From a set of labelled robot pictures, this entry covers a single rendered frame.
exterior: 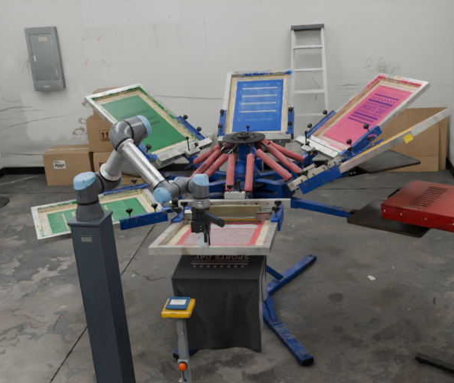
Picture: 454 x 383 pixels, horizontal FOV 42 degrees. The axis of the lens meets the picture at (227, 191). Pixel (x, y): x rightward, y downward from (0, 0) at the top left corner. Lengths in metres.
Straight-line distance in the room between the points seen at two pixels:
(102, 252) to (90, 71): 4.85
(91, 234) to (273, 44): 4.57
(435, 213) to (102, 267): 1.78
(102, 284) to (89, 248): 0.22
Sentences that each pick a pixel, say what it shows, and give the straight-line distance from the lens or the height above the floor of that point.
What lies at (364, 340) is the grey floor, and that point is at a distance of 4.23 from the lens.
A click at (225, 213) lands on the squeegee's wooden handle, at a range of 3.40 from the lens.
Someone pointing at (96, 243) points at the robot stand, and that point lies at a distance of 3.24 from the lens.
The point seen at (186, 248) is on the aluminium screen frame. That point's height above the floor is 1.15.
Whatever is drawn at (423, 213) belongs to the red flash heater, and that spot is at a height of 1.10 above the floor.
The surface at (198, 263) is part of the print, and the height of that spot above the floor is 0.95.
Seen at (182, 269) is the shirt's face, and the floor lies 0.95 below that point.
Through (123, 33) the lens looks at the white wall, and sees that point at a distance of 7.65.
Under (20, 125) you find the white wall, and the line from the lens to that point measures 8.43.
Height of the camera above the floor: 2.36
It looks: 20 degrees down
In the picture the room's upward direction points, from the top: 4 degrees counter-clockwise
